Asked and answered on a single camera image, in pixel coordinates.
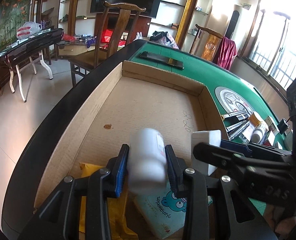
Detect small white pill bottle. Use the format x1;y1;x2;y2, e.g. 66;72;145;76
250;122;268;144

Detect white rounded plastic case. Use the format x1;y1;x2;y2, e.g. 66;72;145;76
191;129;222;176

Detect yellow round tin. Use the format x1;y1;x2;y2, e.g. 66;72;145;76
248;112;263;127

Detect large white pill bottle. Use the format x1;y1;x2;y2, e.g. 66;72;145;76
127;128;167;195

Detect teal tissue pack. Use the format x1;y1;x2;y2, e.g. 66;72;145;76
133;182;214;240

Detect yellow foil snack packet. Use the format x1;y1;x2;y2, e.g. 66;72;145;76
78;162;139;240

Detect cardboard tray box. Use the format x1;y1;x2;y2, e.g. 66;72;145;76
34;61;228;207

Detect white red long box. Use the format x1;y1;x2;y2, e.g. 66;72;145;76
263;131;275;147

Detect black marker blue cap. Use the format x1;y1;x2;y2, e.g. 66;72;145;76
228;122;250;141

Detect black marker green cap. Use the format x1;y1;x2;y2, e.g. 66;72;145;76
225;120;250;133

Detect white cube box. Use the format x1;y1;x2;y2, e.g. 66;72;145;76
265;116;280;135

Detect black marker yellow cap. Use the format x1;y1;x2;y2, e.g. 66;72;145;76
221;110;248;120

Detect black cylinder motor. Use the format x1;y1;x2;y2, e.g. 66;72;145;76
277;118;290;134

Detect round mahjong table centre panel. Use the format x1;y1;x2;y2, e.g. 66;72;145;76
215;86;255;115

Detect red cloth on chair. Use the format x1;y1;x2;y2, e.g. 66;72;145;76
212;37;237;71

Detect black smartphone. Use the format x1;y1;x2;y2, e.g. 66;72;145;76
139;51;184;70

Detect wooden chair near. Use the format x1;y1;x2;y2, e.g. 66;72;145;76
69;1;146;87

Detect wooden chair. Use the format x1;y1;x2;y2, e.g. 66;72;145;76
189;24;224;62
69;1;146;87

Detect wooden chair far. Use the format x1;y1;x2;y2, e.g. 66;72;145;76
189;24;224;62

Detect pile of clothes bags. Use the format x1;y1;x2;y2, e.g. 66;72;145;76
149;31;179;49

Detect black glass side table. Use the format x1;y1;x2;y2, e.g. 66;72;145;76
0;28;64;102

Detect white red plastic bag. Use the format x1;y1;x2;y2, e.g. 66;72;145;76
16;22;42;40

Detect floral wall painting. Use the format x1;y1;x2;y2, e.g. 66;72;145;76
0;0;31;49

